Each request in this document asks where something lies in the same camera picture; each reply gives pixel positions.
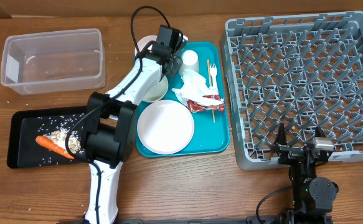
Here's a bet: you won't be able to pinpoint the grey dishwasher rack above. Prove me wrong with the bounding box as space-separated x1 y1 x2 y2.
220 11 363 170

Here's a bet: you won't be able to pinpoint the black plastic tray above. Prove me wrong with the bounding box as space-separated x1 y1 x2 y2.
7 106 87 169

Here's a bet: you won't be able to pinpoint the red snack wrapper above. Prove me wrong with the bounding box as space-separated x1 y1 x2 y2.
187 95 225 113

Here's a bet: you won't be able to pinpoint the white paper cup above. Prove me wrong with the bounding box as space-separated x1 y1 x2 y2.
179 50 199 76

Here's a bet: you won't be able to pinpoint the peanut food scraps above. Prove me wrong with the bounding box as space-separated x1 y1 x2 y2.
44 128 81 157

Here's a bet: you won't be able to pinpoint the teal serving tray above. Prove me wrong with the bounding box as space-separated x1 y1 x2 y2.
136 42 230 158

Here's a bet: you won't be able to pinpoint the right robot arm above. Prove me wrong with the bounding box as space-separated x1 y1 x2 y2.
271 124 339 223

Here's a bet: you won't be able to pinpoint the crumpled white napkin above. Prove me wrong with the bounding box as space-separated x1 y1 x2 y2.
171 69 224 106

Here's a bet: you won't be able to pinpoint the white bowl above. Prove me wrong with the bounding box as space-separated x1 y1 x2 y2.
134 35 157 60
143 76 169 103

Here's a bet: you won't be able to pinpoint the white plastic fork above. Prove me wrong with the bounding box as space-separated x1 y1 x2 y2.
210 63 218 91

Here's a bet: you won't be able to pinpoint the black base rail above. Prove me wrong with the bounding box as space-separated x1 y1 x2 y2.
57 216 333 224

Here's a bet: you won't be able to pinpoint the orange carrot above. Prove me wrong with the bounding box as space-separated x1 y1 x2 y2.
35 136 74 159

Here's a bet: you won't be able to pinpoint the white round plate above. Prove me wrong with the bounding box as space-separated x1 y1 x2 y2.
137 100 195 155

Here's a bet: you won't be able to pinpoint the clear plastic bin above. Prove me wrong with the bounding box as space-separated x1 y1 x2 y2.
1 29 106 95

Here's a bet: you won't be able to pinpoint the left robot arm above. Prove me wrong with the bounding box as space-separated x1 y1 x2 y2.
80 25 188 223

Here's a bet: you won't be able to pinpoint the wooden skewer stick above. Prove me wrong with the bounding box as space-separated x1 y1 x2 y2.
207 59 215 123

